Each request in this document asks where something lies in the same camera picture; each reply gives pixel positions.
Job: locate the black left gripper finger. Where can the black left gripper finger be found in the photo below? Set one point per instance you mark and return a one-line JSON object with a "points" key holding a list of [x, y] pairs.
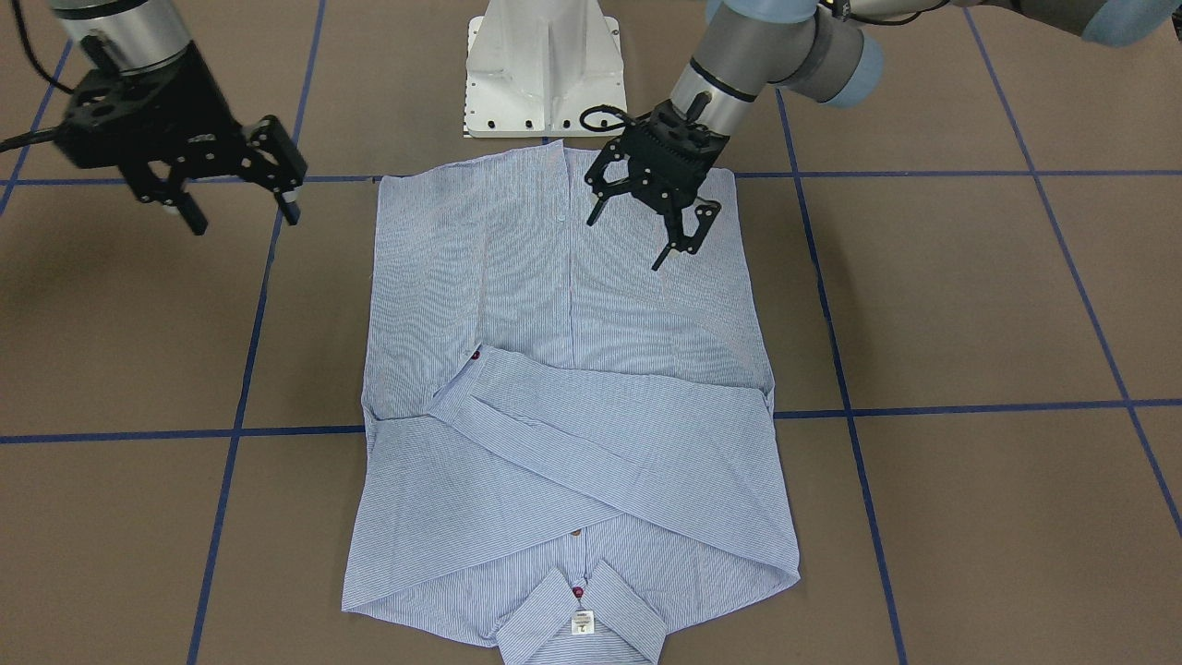
{"points": [[604, 189], [678, 240]]}

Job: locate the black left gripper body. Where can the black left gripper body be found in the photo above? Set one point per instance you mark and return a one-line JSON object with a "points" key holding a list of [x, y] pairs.
{"points": [[639, 175]]}

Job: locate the light blue striped shirt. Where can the light blue striped shirt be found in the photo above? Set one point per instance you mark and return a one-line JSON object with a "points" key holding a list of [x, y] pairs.
{"points": [[570, 456]]}

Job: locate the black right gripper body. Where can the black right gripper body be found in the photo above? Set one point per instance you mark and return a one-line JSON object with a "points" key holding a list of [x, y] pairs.
{"points": [[189, 120]]}

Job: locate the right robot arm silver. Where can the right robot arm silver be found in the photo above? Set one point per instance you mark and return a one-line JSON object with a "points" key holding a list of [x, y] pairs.
{"points": [[144, 34]]}

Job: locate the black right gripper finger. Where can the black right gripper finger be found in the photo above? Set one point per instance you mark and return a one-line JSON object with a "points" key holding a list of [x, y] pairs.
{"points": [[276, 164], [172, 195]]}

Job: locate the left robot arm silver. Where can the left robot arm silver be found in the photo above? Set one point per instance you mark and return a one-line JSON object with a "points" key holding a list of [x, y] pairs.
{"points": [[824, 51]]}

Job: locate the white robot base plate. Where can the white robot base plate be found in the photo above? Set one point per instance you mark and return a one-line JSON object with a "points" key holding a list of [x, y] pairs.
{"points": [[534, 68]]}

